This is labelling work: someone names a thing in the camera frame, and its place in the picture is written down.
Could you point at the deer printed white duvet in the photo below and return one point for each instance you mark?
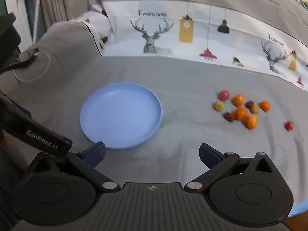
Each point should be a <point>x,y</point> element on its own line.
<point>168,24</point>

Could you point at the black electronic device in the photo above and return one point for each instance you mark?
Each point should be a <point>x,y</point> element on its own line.
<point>7,41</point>

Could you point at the white striped pole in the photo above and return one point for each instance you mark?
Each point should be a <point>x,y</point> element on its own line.
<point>36,16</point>

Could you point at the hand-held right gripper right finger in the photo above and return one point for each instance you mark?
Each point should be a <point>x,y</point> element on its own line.
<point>209,155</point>

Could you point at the blue round plate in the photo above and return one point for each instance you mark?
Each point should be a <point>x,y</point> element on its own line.
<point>120,115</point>

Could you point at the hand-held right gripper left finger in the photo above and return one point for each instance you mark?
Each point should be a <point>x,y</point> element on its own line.
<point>95,154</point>

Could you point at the grey curtain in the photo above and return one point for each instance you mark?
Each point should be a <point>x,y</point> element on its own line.
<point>54,0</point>

